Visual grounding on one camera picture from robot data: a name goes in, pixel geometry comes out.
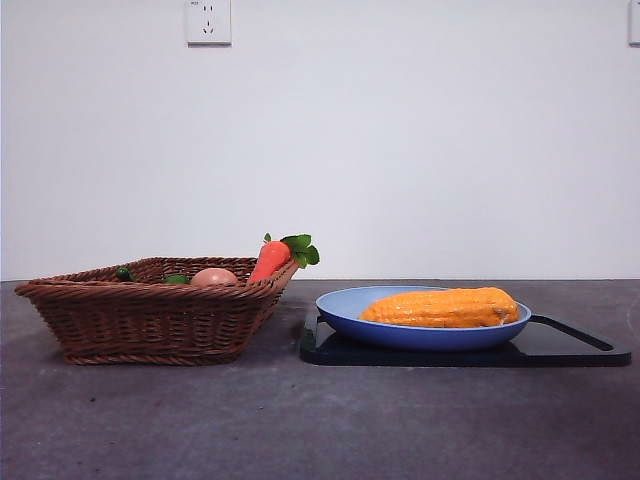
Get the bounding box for yellow toy corn cob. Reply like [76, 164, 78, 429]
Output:
[358, 286, 521, 330]

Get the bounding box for blue round plate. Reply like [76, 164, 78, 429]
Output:
[315, 285, 533, 352]

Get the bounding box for brown wicker basket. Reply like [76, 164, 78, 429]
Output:
[13, 256, 301, 366]

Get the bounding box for orange toy carrot green leaves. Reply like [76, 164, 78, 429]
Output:
[245, 232, 322, 286]

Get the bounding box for peach coloured toy egg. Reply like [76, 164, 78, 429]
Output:
[189, 267, 239, 288]

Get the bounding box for black rectangular tray board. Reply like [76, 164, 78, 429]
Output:
[298, 307, 633, 369]

